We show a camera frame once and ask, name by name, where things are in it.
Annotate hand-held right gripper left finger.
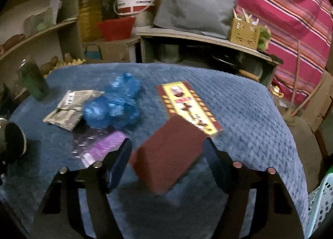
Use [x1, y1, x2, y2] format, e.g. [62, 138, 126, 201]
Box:
[31, 137, 133, 239]

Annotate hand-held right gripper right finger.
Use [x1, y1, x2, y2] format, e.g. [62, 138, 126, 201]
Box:
[203, 137, 305, 239]

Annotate dark red carton box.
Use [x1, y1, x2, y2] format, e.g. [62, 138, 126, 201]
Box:
[129, 81, 224, 194]

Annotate light blue plastic basket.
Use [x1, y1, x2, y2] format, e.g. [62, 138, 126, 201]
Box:
[304, 166, 333, 239]

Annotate purple plastic packet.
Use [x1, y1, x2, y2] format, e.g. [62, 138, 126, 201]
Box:
[71, 127, 128, 168]

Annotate blue fleece blanket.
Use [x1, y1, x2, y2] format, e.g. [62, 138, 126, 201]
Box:
[0, 62, 310, 239]

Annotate grey foil packet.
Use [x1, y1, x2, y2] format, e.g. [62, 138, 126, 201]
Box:
[43, 89, 102, 132]

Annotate crumpled blue plastic bag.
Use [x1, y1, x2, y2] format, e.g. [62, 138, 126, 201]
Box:
[82, 72, 143, 129]

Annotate green glass bottle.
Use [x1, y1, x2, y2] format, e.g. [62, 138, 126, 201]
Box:
[17, 59, 50, 102]

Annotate straw broom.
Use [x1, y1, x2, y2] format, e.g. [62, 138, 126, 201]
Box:
[282, 40, 303, 125]

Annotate clear oil bottle yellow label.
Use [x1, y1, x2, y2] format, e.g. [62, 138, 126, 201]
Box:
[271, 85, 285, 110]

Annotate wooden storage shelf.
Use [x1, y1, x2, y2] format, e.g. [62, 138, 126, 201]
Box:
[0, 0, 84, 73]

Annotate wooden stick red grip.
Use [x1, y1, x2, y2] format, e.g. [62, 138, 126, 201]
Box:
[291, 75, 326, 118]

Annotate flattened cardboard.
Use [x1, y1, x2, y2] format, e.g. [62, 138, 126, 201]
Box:
[302, 70, 333, 133]

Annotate grey metal pot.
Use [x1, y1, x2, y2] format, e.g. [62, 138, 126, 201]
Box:
[156, 42, 183, 64]

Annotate wooden shelf table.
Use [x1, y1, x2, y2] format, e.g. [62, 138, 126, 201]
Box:
[133, 27, 284, 86]

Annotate leafy greens in bag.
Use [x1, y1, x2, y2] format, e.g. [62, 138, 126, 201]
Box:
[257, 26, 271, 51]

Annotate red plastic basin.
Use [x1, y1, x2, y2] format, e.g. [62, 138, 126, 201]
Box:
[97, 16, 136, 42]

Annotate bundle of chopsticks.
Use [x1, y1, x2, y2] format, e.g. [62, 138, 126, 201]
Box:
[233, 7, 261, 26]

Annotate yellow oil jug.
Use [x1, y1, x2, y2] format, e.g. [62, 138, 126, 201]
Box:
[78, 0, 103, 43]

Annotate grey fabric bag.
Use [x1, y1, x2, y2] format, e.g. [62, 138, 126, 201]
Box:
[153, 0, 238, 40]

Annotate red striped cloth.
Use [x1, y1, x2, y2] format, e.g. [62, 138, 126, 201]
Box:
[153, 0, 333, 107]

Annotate black pan wooden handle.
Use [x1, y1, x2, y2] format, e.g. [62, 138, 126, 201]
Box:
[212, 52, 261, 81]

